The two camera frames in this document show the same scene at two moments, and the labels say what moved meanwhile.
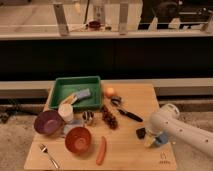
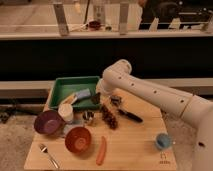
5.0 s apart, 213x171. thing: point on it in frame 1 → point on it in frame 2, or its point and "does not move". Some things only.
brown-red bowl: (78, 140) does not move
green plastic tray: (66, 85) does not move
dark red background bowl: (94, 25) does not move
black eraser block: (141, 133) → (95, 99)
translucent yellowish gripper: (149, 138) → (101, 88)
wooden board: (111, 138) does not move
